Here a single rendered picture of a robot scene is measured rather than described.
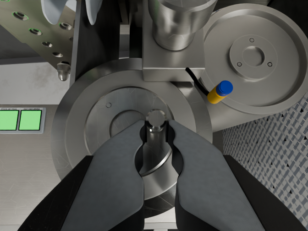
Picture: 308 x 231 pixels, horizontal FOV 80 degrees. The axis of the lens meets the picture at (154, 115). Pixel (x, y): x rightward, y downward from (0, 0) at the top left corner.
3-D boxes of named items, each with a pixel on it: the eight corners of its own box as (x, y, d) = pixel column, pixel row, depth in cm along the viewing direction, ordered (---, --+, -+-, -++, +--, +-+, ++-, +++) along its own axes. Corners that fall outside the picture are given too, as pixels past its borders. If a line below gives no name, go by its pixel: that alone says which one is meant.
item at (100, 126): (77, 94, 15) (165, 78, 16) (85, 101, 17) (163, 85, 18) (89, 187, 14) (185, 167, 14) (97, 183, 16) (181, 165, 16)
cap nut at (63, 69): (68, 63, 50) (66, 78, 50) (73, 68, 54) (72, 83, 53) (54, 63, 50) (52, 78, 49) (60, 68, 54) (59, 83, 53)
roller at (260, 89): (305, 3, 19) (325, 115, 17) (217, 86, 45) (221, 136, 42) (191, 1, 19) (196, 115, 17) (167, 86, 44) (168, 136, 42)
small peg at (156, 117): (167, 128, 12) (146, 129, 12) (164, 132, 15) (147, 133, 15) (166, 107, 12) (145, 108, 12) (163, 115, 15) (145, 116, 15)
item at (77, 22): (86, -64, 22) (74, 86, 18) (119, 46, 45) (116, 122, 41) (82, -64, 22) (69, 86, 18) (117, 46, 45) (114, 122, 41)
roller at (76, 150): (195, 69, 17) (200, 202, 15) (168, 118, 43) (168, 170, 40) (70, 68, 17) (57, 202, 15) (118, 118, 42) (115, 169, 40)
